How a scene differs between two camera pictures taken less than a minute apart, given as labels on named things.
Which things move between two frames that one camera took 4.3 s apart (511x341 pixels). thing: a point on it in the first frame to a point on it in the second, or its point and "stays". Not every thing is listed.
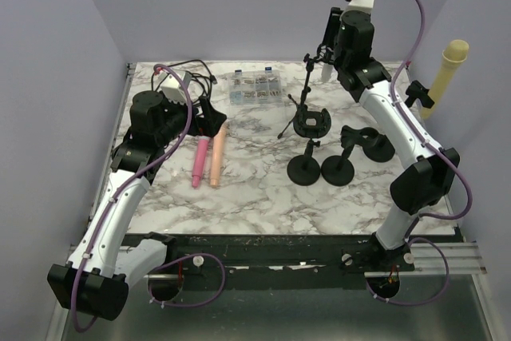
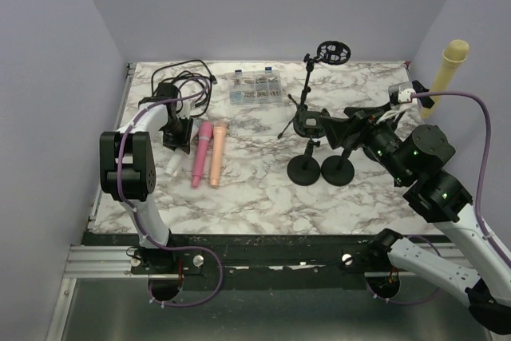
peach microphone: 218,150 stays
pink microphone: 200,160 stays
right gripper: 333,25 to 338,128
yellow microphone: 456,52 stays
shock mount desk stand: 304,170 stays
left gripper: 213,120 to 181,142
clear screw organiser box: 255,88 stays
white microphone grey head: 326,71 to 172,164
